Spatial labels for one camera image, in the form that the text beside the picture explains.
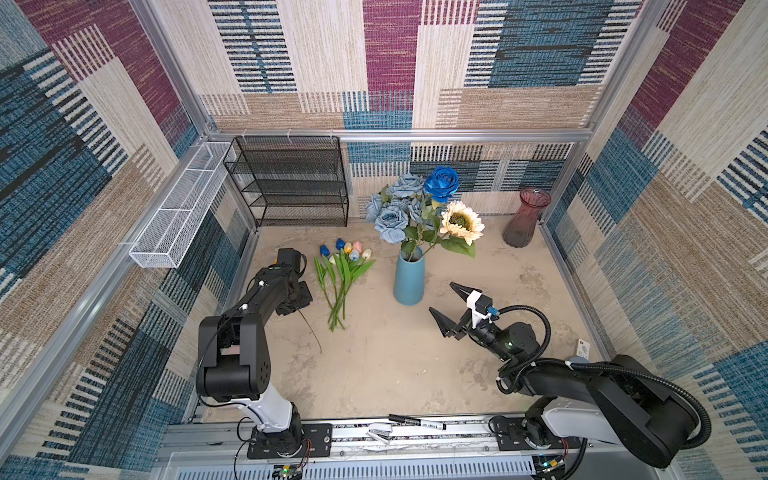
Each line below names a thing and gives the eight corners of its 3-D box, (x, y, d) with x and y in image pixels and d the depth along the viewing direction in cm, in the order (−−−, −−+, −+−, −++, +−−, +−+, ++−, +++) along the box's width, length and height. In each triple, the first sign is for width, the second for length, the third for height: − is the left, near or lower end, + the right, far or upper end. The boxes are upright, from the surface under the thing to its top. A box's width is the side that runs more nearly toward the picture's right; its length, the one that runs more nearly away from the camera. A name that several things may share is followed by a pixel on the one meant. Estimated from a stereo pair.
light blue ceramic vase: (399, 309, 97) (400, 272, 81) (392, 293, 101) (393, 254, 85) (424, 302, 99) (430, 265, 82) (417, 286, 102) (422, 247, 86)
